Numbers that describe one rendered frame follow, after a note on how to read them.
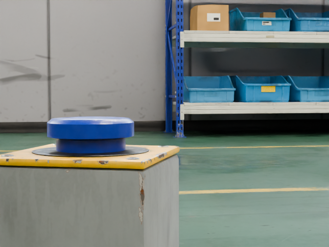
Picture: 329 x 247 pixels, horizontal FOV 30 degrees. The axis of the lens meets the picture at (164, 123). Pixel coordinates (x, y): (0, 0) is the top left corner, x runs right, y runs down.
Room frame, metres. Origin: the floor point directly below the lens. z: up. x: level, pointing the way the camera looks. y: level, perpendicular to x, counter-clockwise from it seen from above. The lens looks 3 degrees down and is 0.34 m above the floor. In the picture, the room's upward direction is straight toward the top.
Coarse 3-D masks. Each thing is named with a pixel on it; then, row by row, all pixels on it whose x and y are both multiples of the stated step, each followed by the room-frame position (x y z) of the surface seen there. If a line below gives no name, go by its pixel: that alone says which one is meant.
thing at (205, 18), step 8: (192, 8) 4.81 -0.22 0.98; (200, 8) 4.64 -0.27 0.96; (208, 8) 4.64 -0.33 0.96; (216, 8) 4.65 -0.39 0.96; (224, 8) 4.66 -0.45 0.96; (192, 16) 4.81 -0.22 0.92; (200, 16) 4.64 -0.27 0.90; (208, 16) 4.64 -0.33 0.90; (216, 16) 4.65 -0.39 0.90; (224, 16) 4.66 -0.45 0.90; (192, 24) 4.81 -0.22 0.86; (200, 24) 4.64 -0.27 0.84; (208, 24) 4.64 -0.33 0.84; (216, 24) 4.65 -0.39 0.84; (224, 24) 4.66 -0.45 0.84
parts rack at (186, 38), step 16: (176, 0) 4.56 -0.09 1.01; (176, 16) 4.56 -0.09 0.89; (176, 32) 4.56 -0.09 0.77; (192, 32) 4.57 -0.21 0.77; (208, 32) 4.59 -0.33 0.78; (224, 32) 4.60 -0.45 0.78; (240, 32) 4.62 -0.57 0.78; (256, 32) 4.64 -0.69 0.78; (272, 32) 4.66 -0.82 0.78; (288, 32) 4.67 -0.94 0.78; (304, 32) 4.69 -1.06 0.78; (320, 32) 4.71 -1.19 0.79; (176, 48) 4.56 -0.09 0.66; (304, 48) 5.30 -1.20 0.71; (320, 48) 5.31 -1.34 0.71; (176, 64) 4.56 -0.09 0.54; (176, 80) 4.57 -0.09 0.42; (176, 96) 4.57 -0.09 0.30; (176, 112) 4.56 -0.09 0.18; (192, 112) 4.56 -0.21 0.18; (208, 112) 4.58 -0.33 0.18; (224, 112) 4.60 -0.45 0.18; (240, 112) 4.61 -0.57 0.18; (256, 112) 4.63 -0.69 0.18; (272, 112) 4.65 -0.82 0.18; (288, 112) 4.67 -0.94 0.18; (304, 112) 4.69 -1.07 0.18; (320, 112) 4.70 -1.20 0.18; (176, 128) 4.58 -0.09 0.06
